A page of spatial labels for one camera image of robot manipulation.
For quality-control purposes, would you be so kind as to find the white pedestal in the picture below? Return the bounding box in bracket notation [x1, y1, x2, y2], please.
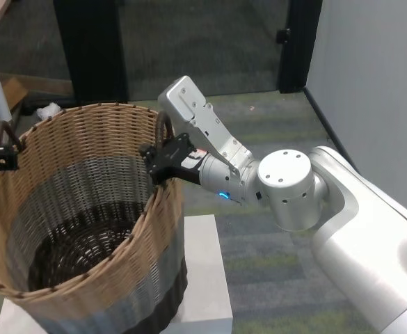
[0, 214, 234, 334]

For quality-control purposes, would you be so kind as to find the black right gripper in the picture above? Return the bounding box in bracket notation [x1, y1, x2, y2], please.
[138, 133, 207, 186]

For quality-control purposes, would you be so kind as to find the crumpled white paper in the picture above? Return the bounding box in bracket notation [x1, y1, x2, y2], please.
[35, 101, 63, 121]

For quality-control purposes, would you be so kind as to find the glass door pane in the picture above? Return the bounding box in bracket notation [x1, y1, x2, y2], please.
[118, 0, 289, 102]

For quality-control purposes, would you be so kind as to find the black door latch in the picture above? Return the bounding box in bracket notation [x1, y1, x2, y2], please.
[275, 28, 292, 45]

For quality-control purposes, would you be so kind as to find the woven tricolour laundry basket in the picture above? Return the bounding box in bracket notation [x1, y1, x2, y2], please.
[0, 102, 189, 334]

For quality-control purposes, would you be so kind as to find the glass wall pane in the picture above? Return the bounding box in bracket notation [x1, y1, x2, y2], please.
[0, 0, 74, 95]

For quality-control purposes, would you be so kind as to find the narrow black door frame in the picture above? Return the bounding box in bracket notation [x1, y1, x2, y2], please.
[277, 0, 323, 95]

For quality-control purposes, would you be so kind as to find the wide black door frame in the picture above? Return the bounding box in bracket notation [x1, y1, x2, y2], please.
[52, 0, 129, 106]

